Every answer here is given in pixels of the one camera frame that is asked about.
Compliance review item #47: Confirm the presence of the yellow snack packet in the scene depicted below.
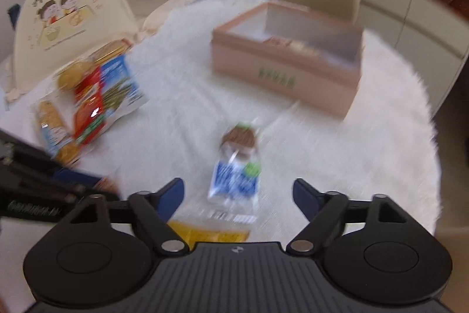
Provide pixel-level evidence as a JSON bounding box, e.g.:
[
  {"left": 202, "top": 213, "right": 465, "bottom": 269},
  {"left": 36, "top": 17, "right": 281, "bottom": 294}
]
[{"left": 166, "top": 220, "right": 251, "bottom": 245}]

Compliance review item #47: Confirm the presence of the round biscuit clear packet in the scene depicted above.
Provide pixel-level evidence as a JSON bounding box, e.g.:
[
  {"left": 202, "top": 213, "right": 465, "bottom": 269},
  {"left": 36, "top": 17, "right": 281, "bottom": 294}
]
[{"left": 55, "top": 58, "right": 99, "bottom": 94}]

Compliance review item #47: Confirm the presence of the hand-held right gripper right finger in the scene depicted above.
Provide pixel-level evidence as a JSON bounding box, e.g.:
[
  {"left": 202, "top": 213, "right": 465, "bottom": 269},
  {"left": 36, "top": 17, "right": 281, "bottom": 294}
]
[{"left": 286, "top": 177, "right": 401, "bottom": 257}]

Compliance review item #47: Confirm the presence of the blue white brown snack packet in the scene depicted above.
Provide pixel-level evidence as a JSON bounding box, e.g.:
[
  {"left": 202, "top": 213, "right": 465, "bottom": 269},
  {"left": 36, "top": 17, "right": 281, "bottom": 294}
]
[{"left": 206, "top": 122, "right": 263, "bottom": 207}]

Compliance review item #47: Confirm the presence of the cream cartoon print food cover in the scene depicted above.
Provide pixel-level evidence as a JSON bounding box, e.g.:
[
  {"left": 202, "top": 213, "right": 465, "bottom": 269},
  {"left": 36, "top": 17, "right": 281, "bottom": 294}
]
[{"left": 4, "top": 0, "right": 140, "bottom": 104}]

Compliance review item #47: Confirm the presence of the white tablecloth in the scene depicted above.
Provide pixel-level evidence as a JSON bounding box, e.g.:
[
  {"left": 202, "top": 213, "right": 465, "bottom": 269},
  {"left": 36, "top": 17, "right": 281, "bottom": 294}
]
[{"left": 0, "top": 0, "right": 440, "bottom": 244}]

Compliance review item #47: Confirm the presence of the pale snack packet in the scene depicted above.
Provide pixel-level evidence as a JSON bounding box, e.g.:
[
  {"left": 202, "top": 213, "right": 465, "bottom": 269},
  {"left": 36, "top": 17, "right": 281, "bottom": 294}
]
[{"left": 262, "top": 35, "right": 325, "bottom": 57}]

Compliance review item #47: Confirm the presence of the blue white stick snack packet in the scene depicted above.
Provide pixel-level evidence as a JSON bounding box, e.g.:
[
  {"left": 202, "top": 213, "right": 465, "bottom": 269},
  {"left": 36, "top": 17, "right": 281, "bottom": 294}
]
[{"left": 96, "top": 54, "right": 149, "bottom": 130}]

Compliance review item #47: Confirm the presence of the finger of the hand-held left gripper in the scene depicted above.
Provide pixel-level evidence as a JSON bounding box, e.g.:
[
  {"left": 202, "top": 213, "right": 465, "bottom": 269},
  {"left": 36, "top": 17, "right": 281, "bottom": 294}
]
[
  {"left": 44, "top": 155, "right": 111, "bottom": 189},
  {"left": 37, "top": 178, "right": 122, "bottom": 205}
]

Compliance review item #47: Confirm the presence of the red snack packet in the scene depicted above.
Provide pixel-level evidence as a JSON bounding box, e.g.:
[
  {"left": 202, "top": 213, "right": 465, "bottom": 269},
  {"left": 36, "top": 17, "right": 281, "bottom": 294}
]
[{"left": 72, "top": 67, "right": 108, "bottom": 145}]

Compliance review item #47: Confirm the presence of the pink cardboard box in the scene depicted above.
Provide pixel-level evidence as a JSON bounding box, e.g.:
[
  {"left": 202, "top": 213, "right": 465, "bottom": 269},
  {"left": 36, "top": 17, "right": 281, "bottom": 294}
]
[{"left": 210, "top": 2, "right": 365, "bottom": 120}]

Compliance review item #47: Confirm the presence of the orange biscuit packet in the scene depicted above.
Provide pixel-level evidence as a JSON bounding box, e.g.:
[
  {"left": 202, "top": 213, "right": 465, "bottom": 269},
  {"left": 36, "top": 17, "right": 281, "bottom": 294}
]
[{"left": 88, "top": 39, "right": 133, "bottom": 65}]

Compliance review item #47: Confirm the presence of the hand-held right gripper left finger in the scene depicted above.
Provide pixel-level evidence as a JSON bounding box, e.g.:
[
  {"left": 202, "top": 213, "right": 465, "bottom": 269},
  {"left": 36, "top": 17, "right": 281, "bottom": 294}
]
[{"left": 69, "top": 177, "right": 188, "bottom": 257}]

